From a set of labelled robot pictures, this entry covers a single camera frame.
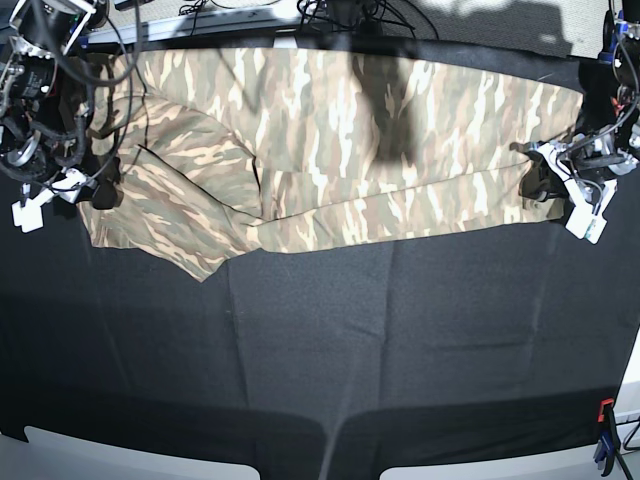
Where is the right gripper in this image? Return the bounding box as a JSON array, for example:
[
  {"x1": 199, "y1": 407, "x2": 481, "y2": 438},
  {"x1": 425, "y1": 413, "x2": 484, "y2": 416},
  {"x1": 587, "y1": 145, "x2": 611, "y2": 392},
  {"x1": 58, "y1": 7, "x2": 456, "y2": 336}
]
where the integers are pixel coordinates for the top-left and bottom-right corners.
[{"x1": 24, "y1": 149, "x2": 85, "y2": 193}]

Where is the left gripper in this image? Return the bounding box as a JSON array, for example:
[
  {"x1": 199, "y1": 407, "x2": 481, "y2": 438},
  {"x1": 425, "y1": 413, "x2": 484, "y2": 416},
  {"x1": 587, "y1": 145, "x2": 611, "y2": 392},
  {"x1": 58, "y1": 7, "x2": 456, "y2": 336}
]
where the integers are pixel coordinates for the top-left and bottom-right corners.
[{"x1": 574, "y1": 142, "x2": 635, "y2": 185}]

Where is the camouflage t-shirt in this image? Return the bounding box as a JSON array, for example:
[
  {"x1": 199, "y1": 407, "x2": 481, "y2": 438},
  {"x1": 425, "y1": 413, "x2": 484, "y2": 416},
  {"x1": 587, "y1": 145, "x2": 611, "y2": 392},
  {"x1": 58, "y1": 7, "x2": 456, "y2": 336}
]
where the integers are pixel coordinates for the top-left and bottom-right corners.
[{"x1": 79, "y1": 48, "x2": 583, "y2": 281}]

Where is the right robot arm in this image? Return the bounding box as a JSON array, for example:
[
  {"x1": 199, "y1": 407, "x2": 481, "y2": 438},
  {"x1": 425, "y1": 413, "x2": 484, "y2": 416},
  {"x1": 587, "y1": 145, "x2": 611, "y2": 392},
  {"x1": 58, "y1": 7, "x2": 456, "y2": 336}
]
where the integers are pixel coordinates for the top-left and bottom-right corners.
[{"x1": 1, "y1": 1, "x2": 143, "y2": 195}]

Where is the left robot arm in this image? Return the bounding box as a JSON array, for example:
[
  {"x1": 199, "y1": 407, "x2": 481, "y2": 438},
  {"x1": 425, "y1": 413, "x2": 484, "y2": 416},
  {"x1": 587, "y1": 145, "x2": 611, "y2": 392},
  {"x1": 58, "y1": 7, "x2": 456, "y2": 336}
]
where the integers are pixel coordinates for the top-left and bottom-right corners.
[{"x1": 567, "y1": 1, "x2": 639, "y2": 184}]

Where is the clamp bottom right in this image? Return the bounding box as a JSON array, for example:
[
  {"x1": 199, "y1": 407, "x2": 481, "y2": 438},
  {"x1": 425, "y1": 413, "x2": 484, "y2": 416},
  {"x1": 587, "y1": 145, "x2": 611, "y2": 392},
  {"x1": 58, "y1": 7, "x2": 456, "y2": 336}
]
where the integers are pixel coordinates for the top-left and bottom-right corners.
[{"x1": 593, "y1": 398, "x2": 620, "y2": 477}]

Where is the black table cloth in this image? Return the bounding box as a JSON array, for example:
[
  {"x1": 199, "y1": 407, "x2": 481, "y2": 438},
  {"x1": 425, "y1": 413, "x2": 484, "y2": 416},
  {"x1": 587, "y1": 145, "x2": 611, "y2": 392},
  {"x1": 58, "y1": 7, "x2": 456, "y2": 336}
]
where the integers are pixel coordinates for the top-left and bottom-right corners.
[{"x1": 1, "y1": 43, "x2": 639, "y2": 479}]

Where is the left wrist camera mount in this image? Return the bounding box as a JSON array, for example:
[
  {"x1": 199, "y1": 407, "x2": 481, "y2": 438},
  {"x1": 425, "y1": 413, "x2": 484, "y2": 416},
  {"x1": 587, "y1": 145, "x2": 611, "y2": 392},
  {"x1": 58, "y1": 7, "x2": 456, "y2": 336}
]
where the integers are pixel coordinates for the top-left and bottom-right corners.
[{"x1": 510, "y1": 141, "x2": 618, "y2": 244}]

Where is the black cable bundle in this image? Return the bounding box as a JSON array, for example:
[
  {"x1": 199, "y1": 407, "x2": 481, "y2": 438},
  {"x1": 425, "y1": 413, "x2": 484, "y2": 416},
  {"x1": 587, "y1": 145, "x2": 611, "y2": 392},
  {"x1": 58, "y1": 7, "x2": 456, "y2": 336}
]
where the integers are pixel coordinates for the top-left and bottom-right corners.
[{"x1": 295, "y1": 0, "x2": 419, "y2": 37}]

